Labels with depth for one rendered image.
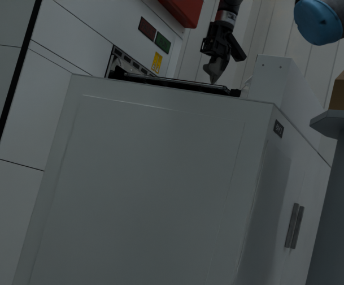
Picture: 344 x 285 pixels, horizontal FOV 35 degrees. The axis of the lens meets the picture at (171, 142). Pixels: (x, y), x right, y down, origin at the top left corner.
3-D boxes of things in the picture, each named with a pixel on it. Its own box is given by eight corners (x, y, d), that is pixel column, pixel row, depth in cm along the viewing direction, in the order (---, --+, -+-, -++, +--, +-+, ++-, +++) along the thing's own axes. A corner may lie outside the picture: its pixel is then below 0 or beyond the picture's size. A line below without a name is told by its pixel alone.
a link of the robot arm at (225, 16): (227, 20, 200) (242, 17, 193) (224, 31, 199) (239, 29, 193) (212, 12, 196) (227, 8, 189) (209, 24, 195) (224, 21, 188)
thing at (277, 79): (245, 103, 143) (257, 53, 144) (291, 146, 191) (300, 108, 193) (279, 108, 138) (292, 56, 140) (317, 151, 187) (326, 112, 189)
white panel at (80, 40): (21, 47, 145) (62, -90, 149) (155, 122, 217) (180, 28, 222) (30, 48, 143) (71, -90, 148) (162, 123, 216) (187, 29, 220)
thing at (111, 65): (102, 81, 176) (110, 54, 178) (161, 116, 215) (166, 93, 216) (107, 82, 176) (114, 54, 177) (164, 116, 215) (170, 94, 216)
